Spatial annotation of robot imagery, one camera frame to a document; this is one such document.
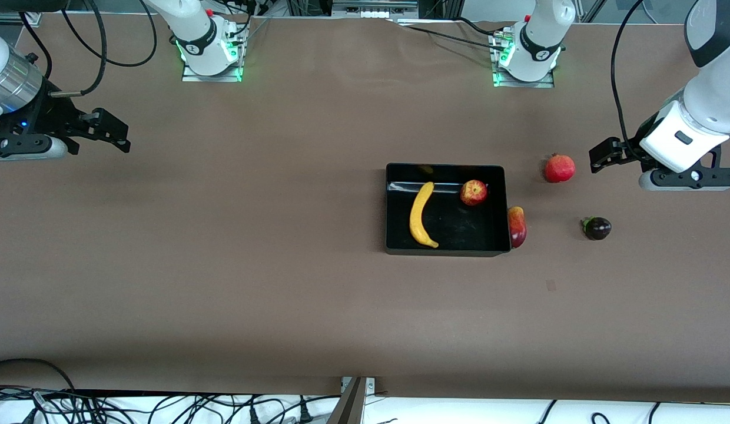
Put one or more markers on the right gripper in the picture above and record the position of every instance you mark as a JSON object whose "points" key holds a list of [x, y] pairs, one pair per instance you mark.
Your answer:
{"points": [[54, 116]]}

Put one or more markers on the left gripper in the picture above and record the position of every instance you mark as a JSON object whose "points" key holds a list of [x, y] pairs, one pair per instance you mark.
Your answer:
{"points": [[631, 146]]}

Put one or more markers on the red yellow apple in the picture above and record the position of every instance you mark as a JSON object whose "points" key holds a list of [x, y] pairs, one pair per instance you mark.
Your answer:
{"points": [[474, 193]]}

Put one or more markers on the black plastic box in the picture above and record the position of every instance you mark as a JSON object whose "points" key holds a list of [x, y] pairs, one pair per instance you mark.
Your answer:
{"points": [[453, 235]]}

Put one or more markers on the yellow banana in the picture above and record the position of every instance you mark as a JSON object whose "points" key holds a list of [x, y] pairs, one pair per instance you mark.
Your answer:
{"points": [[418, 218]]}

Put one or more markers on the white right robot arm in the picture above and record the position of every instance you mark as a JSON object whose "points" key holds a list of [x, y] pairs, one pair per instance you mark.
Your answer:
{"points": [[6, 70]]}

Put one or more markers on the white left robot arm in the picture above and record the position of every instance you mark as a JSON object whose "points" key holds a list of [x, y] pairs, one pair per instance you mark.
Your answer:
{"points": [[718, 88]]}

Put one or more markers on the red pomegranate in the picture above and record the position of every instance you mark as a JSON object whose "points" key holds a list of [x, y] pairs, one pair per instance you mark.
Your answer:
{"points": [[560, 168]]}

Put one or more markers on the dark purple eggplant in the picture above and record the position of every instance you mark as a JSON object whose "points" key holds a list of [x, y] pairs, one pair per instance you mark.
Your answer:
{"points": [[598, 228]]}

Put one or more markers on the red mango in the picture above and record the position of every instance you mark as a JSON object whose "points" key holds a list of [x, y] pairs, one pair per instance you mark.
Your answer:
{"points": [[518, 228]]}

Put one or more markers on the grey equipment rack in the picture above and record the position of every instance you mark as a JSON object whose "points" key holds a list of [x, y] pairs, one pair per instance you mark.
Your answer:
{"points": [[377, 5]]}

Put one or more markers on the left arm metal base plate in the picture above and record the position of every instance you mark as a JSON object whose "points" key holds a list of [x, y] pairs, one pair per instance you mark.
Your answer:
{"points": [[521, 84]]}

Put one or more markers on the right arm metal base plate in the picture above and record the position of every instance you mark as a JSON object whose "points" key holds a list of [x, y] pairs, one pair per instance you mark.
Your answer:
{"points": [[212, 78]]}

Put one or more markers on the grey metal bracket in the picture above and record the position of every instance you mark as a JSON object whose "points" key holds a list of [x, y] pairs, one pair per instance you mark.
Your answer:
{"points": [[350, 406]]}

